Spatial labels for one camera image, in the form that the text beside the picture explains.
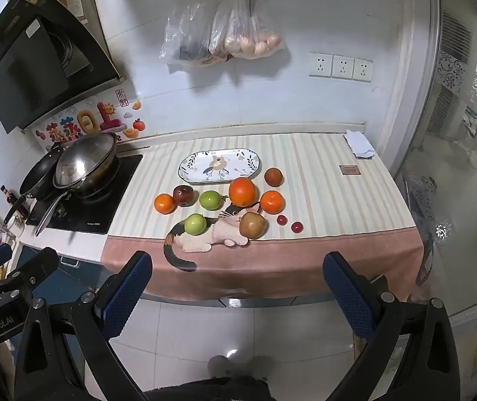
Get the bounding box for frosted glass sliding door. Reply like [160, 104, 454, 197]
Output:
[393, 0, 477, 343]

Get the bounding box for clear plastic bag of eggs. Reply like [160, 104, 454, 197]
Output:
[209, 0, 285, 61]

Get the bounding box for dark sauce bottle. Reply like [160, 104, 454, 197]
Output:
[0, 184, 28, 218]

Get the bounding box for small orange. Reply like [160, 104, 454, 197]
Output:
[154, 193, 176, 215]
[260, 190, 285, 215]

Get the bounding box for blue cabinet front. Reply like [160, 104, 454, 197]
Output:
[15, 244, 110, 297]

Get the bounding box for green apple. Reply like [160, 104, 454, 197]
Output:
[199, 190, 222, 212]
[184, 213, 207, 236]

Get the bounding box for large orange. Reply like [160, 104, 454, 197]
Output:
[228, 177, 258, 208]

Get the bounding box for white wall outlet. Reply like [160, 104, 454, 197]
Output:
[309, 52, 333, 78]
[352, 57, 373, 83]
[331, 54, 354, 80]

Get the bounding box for black induction cooktop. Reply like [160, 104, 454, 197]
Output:
[25, 154, 144, 235]

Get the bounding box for steel wok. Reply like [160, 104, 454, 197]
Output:
[35, 134, 123, 237]

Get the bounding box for oval patterned ceramic plate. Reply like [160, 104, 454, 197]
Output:
[178, 148, 262, 184]

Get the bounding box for colourful wall stickers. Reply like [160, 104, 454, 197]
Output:
[34, 88, 145, 151]

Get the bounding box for dark red apple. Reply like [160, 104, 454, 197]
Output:
[173, 184, 196, 207]

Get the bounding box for white folded cloth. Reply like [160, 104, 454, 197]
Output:
[344, 129, 376, 160]

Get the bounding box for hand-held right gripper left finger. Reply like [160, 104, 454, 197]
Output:
[13, 251, 153, 401]

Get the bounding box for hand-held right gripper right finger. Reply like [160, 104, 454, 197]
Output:
[323, 251, 461, 401]

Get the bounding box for stainless hood chimney cover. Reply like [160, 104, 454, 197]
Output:
[44, 0, 112, 72]

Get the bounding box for black range hood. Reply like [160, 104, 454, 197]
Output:
[0, 0, 126, 134]

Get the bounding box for dark reddish round fruit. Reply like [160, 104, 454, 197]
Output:
[264, 167, 284, 187]

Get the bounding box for black frying pan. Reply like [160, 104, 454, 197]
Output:
[5, 144, 67, 223]

